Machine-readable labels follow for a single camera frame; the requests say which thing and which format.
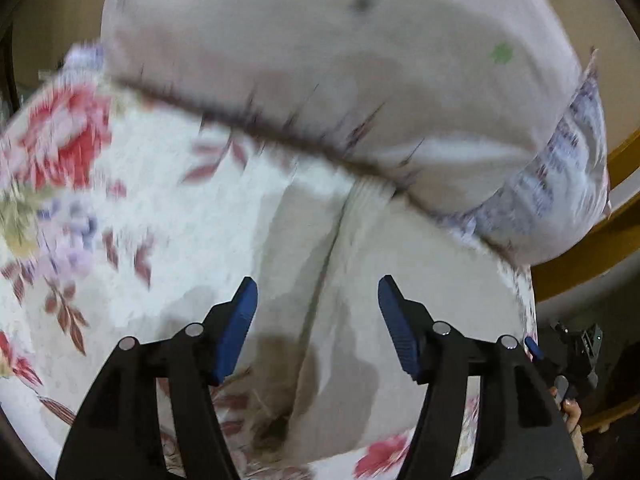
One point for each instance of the floral bed sheet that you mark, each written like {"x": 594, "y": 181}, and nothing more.
{"x": 124, "y": 216}

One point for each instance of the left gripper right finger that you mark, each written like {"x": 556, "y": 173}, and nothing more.
{"x": 487, "y": 414}

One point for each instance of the pale pink pillow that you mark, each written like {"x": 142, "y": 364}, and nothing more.
{"x": 448, "y": 97}

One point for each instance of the person's right hand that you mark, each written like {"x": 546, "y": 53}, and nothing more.
{"x": 572, "y": 413}

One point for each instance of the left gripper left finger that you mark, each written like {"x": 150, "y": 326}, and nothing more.
{"x": 116, "y": 432}

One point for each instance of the blue patterned white pillow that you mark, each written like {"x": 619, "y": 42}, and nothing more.
{"x": 550, "y": 206}

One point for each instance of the wooden bed frame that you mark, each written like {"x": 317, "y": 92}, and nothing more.
{"x": 597, "y": 282}

